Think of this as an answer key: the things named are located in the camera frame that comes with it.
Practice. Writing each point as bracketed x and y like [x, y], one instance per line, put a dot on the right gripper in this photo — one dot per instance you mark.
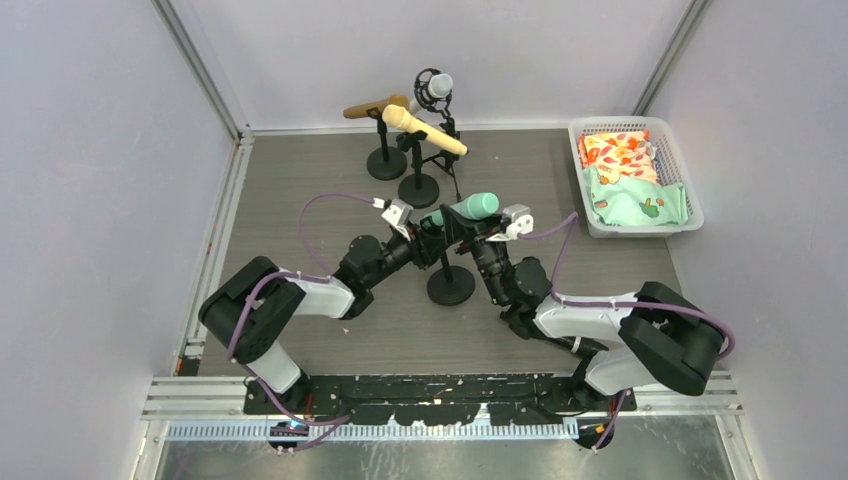
[478, 237]

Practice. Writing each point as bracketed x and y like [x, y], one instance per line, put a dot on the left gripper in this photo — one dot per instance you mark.
[421, 235]

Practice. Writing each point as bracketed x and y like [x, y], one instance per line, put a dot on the black round-base stand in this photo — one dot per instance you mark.
[384, 163]
[451, 285]
[418, 190]

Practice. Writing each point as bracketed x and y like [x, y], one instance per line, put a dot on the green microphone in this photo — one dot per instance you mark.
[477, 206]

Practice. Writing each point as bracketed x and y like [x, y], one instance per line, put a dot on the black tripod shock-mount stand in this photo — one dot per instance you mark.
[445, 160]

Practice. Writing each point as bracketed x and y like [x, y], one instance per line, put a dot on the cream yellow microphone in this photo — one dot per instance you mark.
[401, 119]

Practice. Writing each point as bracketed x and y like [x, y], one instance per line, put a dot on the gold microphone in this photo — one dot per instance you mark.
[374, 107]

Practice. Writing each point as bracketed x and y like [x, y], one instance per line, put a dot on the white microphone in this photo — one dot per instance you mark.
[432, 92]

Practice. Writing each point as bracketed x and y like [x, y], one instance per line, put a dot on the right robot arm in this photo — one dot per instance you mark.
[653, 335]

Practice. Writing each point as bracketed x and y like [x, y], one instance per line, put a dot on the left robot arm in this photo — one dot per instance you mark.
[249, 311]

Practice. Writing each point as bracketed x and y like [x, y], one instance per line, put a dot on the black microphone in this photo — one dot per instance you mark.
[582, 347]

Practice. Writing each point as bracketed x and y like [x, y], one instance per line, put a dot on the green patterned cloth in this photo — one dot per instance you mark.
[633, 202]

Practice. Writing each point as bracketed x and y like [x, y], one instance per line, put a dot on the white plastic basket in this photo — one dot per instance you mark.
[669, 165]

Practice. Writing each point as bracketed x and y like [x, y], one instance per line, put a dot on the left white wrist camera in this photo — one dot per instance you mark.
[395, 213]

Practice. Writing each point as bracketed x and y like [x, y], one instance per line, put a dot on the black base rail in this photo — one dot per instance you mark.
[441, 400]

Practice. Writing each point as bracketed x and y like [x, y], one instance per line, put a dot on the aluminium corner post left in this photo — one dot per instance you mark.
[183, 23]

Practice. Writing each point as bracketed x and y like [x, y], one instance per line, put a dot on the aluminium corner post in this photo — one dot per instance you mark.
[676, 46]
[183, 23]

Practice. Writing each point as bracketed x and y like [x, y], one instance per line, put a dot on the aluminium corner post right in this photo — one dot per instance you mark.
[676, 46]

